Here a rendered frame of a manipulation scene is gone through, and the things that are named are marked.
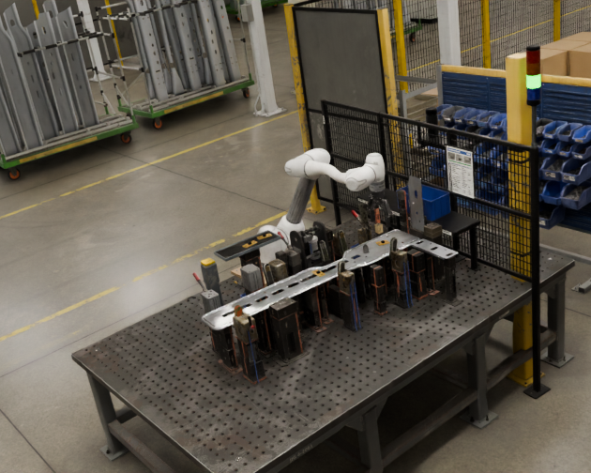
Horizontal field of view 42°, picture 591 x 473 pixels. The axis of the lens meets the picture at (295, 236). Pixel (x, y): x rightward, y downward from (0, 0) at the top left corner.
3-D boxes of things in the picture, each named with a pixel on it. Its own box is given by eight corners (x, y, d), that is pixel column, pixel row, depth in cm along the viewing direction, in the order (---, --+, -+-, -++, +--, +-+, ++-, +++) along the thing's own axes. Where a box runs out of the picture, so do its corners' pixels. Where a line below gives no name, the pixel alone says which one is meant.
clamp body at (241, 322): (254, 388, 391) (242, 326, 376) (239, 375, 402) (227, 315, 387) (271, 378, 396) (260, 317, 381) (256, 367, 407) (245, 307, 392)
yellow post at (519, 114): (525, 388, 472) (520, 61, 390) (503, 375, 486) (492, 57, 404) (545, 375, 481) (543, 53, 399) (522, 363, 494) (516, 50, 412)
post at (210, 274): (219, 337, 439) (205, 268, 421) (213, 332, 445) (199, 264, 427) (231, 331, 443) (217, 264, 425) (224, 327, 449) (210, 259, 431)
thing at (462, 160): (475, 200, 453) (473, 150, 441) (447, 191, 471) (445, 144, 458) (477, 199, 454) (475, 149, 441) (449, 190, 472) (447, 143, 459)
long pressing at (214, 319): (219, 334, 386) (218, 331, 386) (197, 318, 404) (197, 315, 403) (423, 239, 451) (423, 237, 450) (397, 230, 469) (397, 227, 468)
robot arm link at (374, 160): (373, 175, 441) (360, 183, 432) (371, 149, 434) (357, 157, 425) (389, 177, 434) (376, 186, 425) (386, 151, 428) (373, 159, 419)
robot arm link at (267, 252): (253, 261, 506) (249, 230, 498) (271, 251, 519) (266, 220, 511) (272, 265, 496) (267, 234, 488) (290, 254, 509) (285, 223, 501)
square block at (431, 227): (435, 284, 460) (431, 229, 446) (427, 280, 467) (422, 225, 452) (446, 279, 464) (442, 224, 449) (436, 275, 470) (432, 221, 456)
